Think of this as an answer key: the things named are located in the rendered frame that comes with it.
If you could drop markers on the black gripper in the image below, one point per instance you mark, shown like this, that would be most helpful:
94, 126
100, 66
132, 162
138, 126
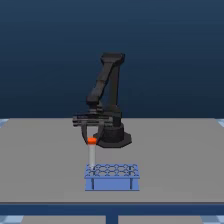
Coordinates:
91, 119

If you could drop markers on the clear orange-capped centrifuge tube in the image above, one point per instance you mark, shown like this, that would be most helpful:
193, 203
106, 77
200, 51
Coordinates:
91, 153

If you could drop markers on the blue tube rack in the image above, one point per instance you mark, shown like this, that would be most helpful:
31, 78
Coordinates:
111, 178

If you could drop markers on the dark six-joint robot arm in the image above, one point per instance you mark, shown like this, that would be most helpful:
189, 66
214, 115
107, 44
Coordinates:
113, 86

